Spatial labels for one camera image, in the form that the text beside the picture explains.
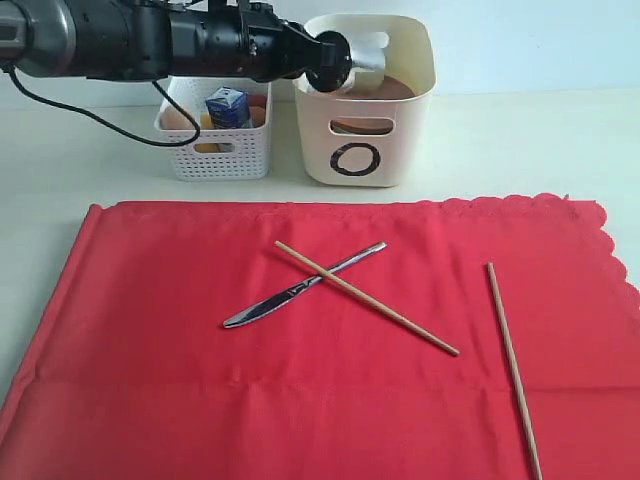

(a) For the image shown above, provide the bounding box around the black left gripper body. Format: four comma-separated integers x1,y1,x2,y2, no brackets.
169,2,325,83

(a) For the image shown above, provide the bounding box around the stainless steel cup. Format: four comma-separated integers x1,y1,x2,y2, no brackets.
347,32,389,92

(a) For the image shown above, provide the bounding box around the red sausage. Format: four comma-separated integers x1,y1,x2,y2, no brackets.
248,94,268,108

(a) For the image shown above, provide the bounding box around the brown clay plate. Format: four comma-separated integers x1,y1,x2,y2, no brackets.
330,76,414,135

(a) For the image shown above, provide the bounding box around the blue white milk carton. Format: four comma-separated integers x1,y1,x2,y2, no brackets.
205,87,252,129

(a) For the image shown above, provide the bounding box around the orange fried chicken nugget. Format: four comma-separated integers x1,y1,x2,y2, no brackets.
249,105,266,128

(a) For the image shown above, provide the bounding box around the yellow cheese wedge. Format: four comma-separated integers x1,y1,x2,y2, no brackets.
195,113,222,153

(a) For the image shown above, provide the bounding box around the brown egg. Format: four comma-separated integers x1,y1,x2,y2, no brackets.
159,105,194,130

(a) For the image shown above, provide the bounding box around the table knife steel blade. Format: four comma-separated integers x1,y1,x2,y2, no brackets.
222,242,387,329

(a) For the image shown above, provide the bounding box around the wooden chopstick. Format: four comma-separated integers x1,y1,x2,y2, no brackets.
486,262,543,480
275,241,460,356

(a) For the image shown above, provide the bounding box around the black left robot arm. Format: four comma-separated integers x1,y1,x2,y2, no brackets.
1,0,353,93

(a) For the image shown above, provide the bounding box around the cream plastic bin black circle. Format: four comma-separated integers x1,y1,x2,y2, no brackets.
294,13,436,187

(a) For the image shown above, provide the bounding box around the white perforated plastic basket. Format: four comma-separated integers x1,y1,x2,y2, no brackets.
167,77,272,181

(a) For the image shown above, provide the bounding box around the red cloth table mat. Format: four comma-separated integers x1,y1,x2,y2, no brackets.
1,194,639,479

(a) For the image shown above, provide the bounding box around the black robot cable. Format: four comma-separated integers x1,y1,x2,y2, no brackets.
3,62,202,148

